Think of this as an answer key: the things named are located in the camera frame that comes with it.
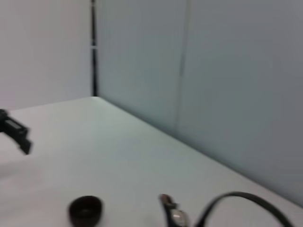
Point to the black vertical corner post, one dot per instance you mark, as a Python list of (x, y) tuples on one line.
[(94, 47)]

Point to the small black teacup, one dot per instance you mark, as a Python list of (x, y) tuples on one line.
[(85, 212)]

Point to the black round teapot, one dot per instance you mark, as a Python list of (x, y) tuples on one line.
[(169, 209)]

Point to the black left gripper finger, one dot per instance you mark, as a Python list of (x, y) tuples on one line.
[(14, 127)]

